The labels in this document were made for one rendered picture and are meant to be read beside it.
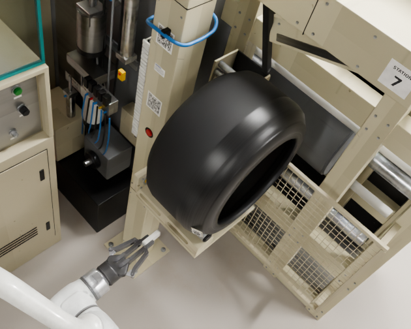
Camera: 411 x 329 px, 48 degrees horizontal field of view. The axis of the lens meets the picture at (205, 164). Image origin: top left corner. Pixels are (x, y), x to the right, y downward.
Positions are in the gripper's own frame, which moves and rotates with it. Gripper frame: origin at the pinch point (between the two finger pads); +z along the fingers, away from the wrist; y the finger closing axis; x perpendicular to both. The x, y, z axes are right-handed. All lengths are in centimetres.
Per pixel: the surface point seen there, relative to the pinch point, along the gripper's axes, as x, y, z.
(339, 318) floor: 114, -73, 80
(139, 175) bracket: 8.7, 25.8, 16.0
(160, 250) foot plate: 105, 24, 28
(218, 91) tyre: -40, 11, 36
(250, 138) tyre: -39, -7, 31
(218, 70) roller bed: -5, 37, 69
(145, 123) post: -3.4, 36.5, 28.0
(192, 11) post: -58, 27, 38
